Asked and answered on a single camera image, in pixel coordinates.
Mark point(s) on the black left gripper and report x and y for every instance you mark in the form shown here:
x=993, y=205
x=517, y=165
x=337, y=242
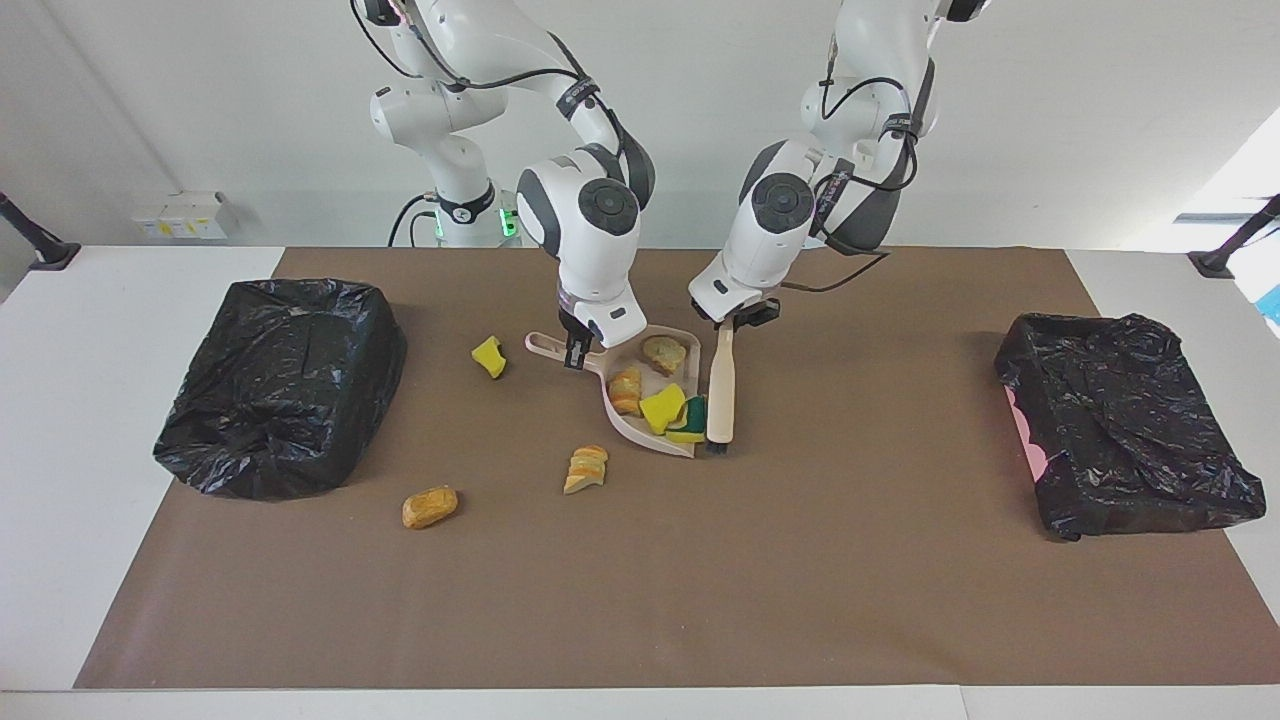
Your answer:
x=735, y=318

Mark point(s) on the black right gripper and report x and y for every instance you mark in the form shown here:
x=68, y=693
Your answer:
x=575, y=335

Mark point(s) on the beige plastic dustpan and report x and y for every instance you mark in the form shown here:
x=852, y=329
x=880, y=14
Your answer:
x=545, y=346

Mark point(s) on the long pale bread chunk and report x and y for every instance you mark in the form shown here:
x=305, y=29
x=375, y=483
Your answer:
x=625, y=392

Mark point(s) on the round pale bread chunk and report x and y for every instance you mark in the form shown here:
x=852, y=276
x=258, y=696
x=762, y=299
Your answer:
x=663, y=355

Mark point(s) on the small yellow sponge wedge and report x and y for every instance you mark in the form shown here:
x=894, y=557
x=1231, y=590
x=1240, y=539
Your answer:
x=489, y=358

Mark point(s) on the beige brush with black bristles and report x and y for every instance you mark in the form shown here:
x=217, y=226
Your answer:
x=721, y=390

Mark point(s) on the wavy yellow sponge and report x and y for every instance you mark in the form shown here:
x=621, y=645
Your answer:
x=660, y=410

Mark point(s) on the yellow and green sponge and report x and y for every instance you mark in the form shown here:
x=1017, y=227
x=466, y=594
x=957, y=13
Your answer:
x=693, y=413

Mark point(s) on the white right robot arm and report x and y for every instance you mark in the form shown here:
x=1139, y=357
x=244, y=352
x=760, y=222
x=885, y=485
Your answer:
x=590, y=250

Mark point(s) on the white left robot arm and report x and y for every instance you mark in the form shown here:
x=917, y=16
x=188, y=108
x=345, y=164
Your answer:
x=770, y=230

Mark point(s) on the pink plastic bin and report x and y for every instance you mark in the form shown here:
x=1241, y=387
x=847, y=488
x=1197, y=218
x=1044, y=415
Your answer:
x=1030, y=440

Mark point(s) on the black trash bag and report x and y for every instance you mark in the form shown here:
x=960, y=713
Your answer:
x=1120, y=430
x=280, y=400

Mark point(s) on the sliced croissant piece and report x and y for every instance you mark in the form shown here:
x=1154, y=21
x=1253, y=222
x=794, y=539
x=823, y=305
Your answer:
x=587, y=468

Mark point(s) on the brown bread roll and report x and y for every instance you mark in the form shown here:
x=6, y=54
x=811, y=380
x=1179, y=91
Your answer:
x=430, y=507

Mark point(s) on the brown table mat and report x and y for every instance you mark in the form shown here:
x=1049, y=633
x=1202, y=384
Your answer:
x=900, y=620

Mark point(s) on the blue object at edge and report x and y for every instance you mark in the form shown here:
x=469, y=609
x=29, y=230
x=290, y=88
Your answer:
x=1273, y=305

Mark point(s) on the white wall socket box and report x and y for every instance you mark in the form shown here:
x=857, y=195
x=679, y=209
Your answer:
x=185, y=215

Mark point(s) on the black camera stand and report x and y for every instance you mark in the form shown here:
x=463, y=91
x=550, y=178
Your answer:
x=1215, y=263
x=55, y=255

